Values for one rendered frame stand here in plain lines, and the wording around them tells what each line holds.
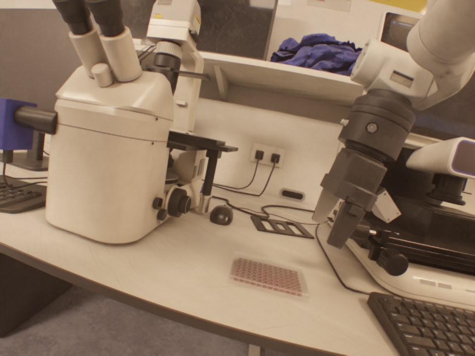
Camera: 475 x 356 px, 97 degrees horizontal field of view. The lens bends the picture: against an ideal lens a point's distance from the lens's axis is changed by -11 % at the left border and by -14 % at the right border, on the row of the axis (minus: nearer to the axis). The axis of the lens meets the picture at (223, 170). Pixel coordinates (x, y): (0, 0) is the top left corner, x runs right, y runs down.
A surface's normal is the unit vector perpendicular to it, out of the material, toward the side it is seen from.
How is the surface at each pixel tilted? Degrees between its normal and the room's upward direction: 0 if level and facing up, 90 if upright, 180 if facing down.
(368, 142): 86
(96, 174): 91
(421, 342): 5
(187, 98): 100
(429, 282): 52
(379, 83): 141
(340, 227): 90
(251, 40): 86
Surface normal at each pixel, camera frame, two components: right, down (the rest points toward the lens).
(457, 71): 0.14, 0.60
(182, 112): -0.20, 0.26
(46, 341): 0.20, -0.97
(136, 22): -0.15, 0.03
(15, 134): 0.97, 0.22
